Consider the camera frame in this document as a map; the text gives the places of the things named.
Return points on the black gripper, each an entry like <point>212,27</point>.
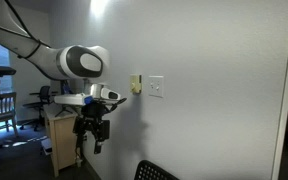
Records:
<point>94,121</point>

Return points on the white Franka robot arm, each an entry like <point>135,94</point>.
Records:
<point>44,56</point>

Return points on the light wooden cabinet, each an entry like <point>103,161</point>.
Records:
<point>62,140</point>

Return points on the white box on floor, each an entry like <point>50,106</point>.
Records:
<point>46,146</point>

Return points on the black office chair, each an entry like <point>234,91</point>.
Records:
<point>44,96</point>

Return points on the black chair back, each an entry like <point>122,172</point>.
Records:
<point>150,171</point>

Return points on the white wooden slatted chair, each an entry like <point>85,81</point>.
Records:
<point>0,110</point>

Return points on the yellowish wall thermostat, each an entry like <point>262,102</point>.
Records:
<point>135,84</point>

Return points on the white double switch plate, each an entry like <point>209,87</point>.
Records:
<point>156,91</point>

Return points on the white door frame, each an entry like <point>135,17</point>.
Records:
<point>285,100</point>

